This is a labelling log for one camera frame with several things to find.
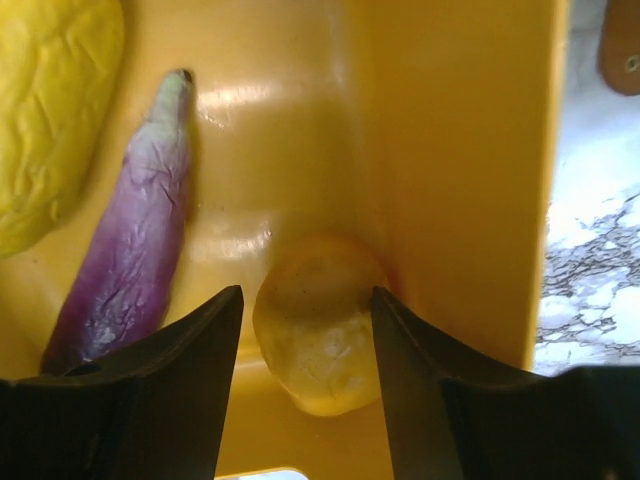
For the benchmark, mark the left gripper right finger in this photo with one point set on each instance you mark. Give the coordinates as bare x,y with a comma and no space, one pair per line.
452,412

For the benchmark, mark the purple eggplant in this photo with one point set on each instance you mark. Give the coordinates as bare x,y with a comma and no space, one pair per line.
122,291

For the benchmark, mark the small yellow potato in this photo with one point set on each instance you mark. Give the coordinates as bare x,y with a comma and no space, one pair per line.
312,322

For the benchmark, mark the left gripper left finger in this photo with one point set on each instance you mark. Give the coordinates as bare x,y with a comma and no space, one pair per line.
152,410

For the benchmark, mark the yellow plastic bin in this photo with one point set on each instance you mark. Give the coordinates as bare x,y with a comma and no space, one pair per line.
424,129

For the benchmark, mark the yellow lemon squash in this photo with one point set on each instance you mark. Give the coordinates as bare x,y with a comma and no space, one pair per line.
59,63

